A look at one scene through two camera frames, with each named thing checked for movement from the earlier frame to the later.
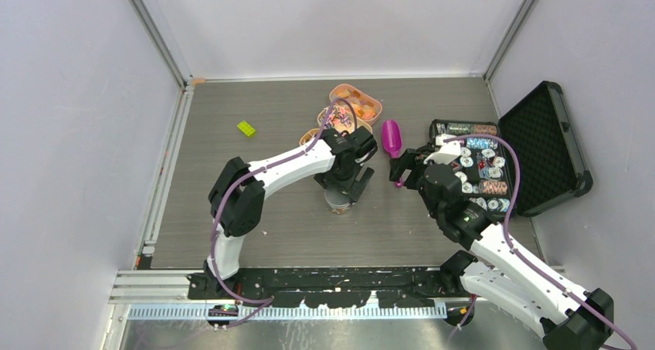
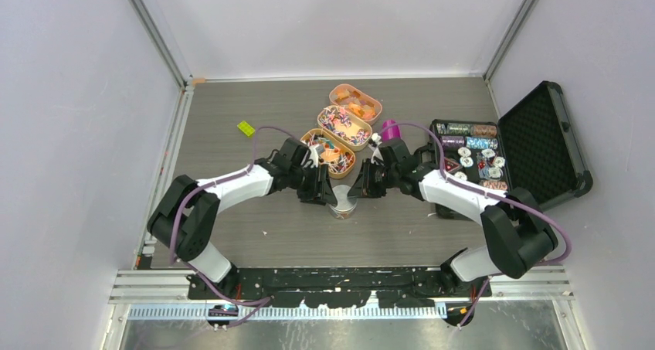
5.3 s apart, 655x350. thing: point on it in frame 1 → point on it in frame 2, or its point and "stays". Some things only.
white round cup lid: (336, 198) stays
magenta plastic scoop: (392, 143) stays
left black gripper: (328, 180) → (320, 192)
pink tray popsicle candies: (368, 110) stays
